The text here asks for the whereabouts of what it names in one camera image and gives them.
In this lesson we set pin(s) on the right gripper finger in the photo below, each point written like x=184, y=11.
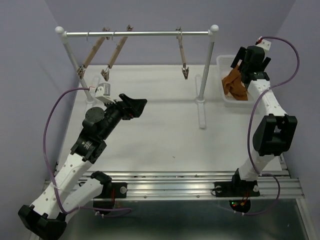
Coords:
x=265, y=63
x=239, y=57

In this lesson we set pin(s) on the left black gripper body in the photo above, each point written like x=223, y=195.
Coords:
x=118, y=112

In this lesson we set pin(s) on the far left beige hanger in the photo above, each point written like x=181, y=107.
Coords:
x=95, y=47

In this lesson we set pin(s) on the beige cloth in basket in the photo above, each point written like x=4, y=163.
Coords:
x=229, y=96

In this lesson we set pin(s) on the white metal clothes rack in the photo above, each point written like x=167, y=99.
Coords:
x=200, y=85

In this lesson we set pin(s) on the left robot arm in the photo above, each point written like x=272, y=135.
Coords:
x=49, y=214

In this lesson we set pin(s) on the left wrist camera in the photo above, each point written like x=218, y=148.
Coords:
x=102, y=92

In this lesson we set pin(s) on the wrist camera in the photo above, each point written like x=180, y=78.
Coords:
x=263, y=43
x=102, y=92

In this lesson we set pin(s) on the white plastic basket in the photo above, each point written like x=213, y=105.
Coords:
x=223, y=69

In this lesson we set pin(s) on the beige clip hanger with underwear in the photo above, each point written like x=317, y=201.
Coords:
x=185, y=69

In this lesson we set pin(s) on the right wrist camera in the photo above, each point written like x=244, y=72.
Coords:
x=263, y=43

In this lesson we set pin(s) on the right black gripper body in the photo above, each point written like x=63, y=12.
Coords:
x=243, y=68

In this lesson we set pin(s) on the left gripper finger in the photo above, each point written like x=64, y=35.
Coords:
x=128, y=100
x=137, y=108

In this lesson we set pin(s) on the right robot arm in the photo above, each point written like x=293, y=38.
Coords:
x=274, y=134

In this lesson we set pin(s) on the brown underwear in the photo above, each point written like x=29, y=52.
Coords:
x=232, y=85

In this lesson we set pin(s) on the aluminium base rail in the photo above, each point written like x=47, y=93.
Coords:
x=165, y=186

